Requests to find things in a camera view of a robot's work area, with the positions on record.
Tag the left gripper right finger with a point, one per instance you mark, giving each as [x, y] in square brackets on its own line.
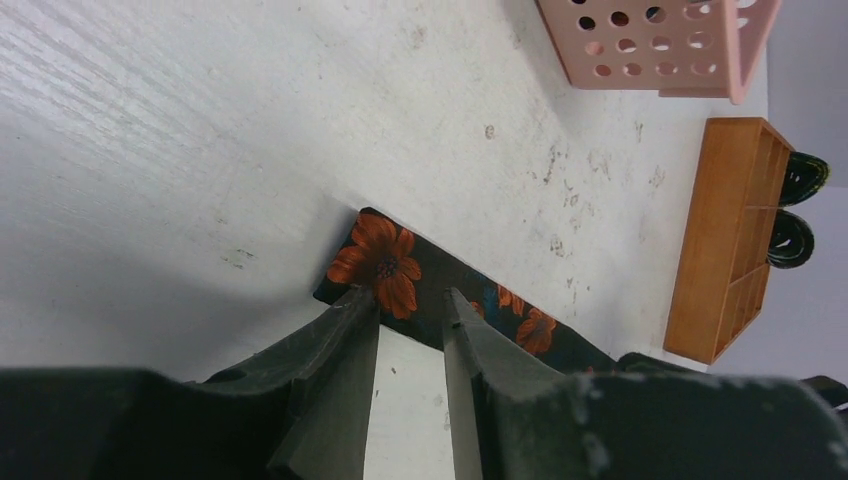
[506, 408]

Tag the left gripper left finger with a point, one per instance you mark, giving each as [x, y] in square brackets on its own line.
[314, 390]

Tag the orange divided tray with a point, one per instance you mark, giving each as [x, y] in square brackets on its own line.
[723, 270]

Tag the rolled dark floral tie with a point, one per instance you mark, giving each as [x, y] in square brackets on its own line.
[792, 241]

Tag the rolled blue green tie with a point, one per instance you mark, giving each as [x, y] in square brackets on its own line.
[805, 175]

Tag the pink plastic basket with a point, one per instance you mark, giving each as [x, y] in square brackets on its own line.
[677, 48]

